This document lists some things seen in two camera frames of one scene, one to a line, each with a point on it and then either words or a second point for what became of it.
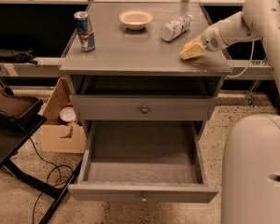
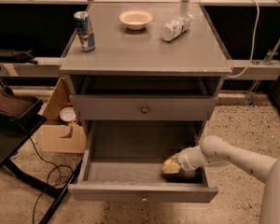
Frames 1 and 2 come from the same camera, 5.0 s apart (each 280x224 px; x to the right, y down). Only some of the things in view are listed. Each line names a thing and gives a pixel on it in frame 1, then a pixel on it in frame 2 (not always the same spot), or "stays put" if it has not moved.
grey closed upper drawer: (143, 107) stays put
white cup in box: (67, 114) stays put
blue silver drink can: (85, 32) stays put
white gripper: (211, 40) to (186, 162)
